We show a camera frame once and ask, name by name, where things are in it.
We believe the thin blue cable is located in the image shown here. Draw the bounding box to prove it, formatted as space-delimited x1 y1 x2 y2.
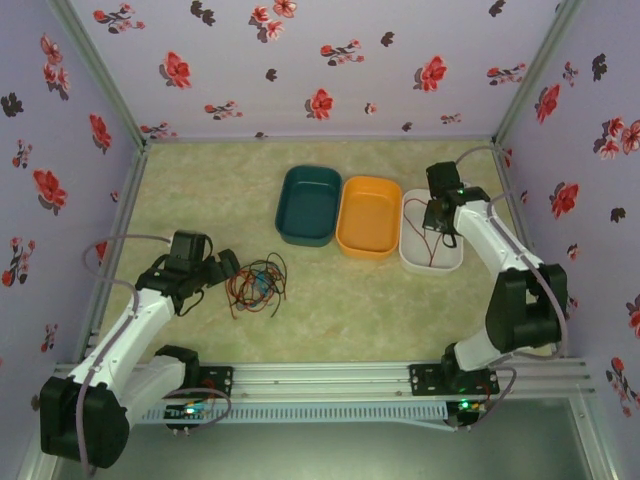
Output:
251 268 275 302

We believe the thin black cable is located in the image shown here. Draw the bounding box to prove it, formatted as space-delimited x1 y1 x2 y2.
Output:
237 254 289 320
234 252 290 319

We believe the white plastic bin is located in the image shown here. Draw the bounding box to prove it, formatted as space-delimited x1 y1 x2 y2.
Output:
398 187 464 275

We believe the orange plastic bin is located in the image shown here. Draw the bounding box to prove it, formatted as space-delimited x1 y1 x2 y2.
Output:
334 175 404 261

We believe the teal plastic bin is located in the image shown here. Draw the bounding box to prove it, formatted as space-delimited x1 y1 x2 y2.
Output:
273 165 344 249

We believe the aluminium corner beam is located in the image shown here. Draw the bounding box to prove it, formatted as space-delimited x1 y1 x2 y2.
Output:
569 383 619 480

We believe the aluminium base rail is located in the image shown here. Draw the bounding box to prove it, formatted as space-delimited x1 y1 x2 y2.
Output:
49 360 596 401

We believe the aluminium frame post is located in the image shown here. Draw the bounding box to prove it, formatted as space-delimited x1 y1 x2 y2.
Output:
492 0 586 146
47 0 151 149

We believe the grey right arm cable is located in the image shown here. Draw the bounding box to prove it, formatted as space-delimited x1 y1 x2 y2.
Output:
455 146 571 431

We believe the white slotted cable duct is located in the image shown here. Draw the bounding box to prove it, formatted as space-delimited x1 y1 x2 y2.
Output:
142 402 449 426

